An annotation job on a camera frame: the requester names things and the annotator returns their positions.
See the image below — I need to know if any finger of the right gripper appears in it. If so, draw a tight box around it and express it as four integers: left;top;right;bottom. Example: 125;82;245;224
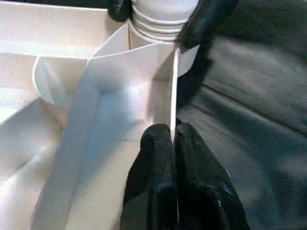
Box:
106;0;135;23
177;0;239;50

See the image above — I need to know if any white plastic table top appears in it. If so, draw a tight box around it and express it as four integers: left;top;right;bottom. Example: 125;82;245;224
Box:
0;0;200;230

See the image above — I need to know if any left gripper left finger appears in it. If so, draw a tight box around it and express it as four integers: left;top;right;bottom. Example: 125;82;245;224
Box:
119;123;180;230

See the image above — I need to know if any white plastic table leg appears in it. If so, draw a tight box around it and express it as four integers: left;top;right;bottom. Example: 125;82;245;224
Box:
129;0;199;44

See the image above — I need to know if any black plastic mat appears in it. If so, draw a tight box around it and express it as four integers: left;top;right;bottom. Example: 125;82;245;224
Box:
174;0;307;230

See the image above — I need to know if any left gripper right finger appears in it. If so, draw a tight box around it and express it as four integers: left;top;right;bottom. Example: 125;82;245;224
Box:
174;122;251;230

